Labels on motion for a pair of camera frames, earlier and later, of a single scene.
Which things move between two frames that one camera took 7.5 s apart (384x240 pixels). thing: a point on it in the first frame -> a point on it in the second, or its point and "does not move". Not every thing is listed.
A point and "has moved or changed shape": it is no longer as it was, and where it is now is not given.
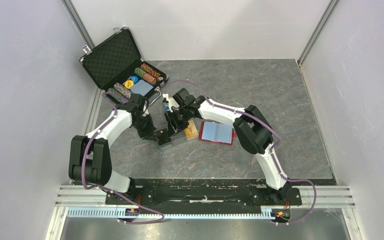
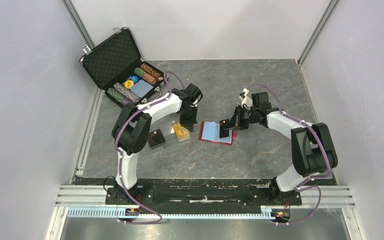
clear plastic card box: x=191 y=132 has moved or changed shape
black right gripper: x=170 y=117 -> x=236 y=120
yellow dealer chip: x=129 y=84 does not move
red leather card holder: x=215 y=132 does not move
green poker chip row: x=139 y=72 does not move
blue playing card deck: x=141 y=87 does not move
